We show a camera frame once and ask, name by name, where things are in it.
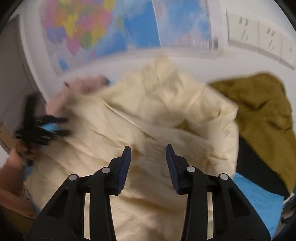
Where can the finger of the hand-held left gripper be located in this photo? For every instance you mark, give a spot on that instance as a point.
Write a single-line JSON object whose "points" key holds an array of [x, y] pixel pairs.
{"points": [[57, 120], [62, 133]]}

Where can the cream jacket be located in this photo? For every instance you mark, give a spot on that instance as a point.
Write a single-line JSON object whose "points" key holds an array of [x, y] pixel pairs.
{"points": [[150, 115]]}

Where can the black garment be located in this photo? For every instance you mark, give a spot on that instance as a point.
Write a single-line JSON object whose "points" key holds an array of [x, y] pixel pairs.
{"points": [[254, 169]]}

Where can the person's left hand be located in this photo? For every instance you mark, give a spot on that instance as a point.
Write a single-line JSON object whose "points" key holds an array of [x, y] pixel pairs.
{"points": [[23, 153]]}

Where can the white wall switch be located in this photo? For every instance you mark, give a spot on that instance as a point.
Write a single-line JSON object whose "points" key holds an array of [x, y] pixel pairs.
{"points": [[288, 52]]}

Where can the blue floral bedsheet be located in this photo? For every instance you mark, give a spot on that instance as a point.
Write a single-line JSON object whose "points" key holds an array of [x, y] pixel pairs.
{"points": [[256, 199]]}

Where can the person's left forearm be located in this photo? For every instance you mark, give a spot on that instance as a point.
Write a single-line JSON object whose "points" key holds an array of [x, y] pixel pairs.
{"points": [[11, 176]]}

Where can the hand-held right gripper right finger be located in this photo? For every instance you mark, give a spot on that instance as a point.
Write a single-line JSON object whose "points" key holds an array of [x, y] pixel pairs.
{"points": [[172, 171]]}

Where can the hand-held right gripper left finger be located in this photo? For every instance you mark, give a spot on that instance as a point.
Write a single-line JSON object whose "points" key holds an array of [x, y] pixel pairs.
{"points": [[124, 171]]}

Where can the pink garment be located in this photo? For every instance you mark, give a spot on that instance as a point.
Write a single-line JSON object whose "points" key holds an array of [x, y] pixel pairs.
{"points": [[76, 90]]}

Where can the white wall socket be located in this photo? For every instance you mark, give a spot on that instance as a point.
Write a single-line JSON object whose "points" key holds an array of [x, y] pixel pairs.
{"points": [[242, 30], [269, 40]]}

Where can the colourful wall map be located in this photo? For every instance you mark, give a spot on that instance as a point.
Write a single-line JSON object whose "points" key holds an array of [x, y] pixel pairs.
{"points": [[129, 25]]}

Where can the olive green garment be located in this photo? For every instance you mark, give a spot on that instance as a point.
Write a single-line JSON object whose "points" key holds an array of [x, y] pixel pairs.
{"points": [[259, 111]]}

